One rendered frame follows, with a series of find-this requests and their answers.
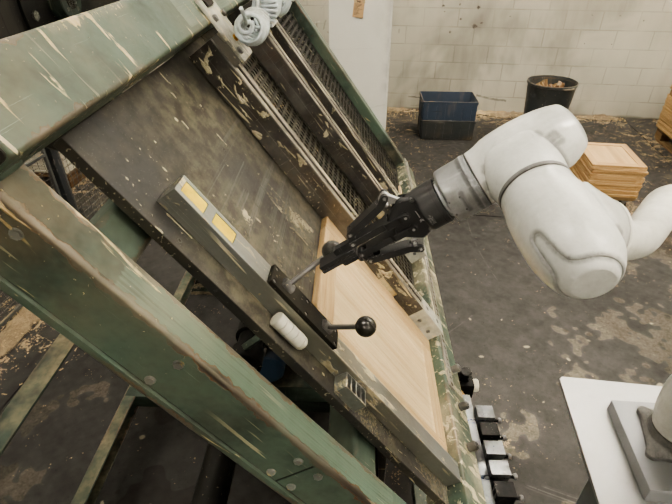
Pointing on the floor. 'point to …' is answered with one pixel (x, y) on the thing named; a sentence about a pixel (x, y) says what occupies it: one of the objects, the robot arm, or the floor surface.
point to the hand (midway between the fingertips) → (338, 257)
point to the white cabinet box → (364, 47)
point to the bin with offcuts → (549, 91)
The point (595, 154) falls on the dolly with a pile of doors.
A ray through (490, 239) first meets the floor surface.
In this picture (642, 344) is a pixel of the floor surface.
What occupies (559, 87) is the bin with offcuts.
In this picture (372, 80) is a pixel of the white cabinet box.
